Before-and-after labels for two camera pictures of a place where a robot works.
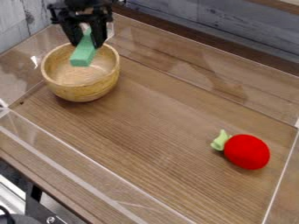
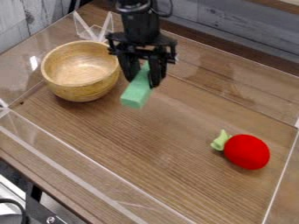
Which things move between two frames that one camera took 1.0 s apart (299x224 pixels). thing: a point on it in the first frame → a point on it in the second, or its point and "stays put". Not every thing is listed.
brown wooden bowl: x=81 y=83 stays put
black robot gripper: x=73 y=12 → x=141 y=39
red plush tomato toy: x=246 y=151 stays put
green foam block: x=83 y=54 → x=139 y=91
